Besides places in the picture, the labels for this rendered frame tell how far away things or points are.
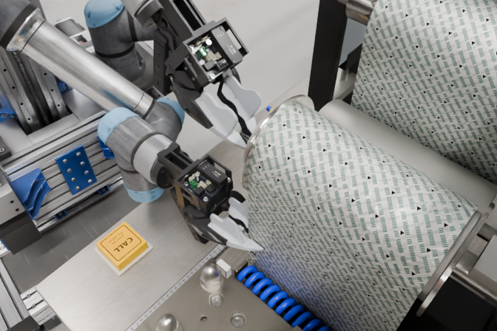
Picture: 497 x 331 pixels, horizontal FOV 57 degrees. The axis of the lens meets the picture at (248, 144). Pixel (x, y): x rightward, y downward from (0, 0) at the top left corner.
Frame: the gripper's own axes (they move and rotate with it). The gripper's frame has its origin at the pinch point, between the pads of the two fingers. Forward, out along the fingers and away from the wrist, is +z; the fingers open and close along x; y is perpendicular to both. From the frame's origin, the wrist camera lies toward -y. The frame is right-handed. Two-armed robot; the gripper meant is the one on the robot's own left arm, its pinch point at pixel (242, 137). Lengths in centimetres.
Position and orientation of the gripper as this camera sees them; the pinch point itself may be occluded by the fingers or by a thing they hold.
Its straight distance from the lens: 61.7
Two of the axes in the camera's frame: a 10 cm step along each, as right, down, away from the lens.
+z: 5.7, 8.1, 1.3
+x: 6.7, -5.5, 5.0
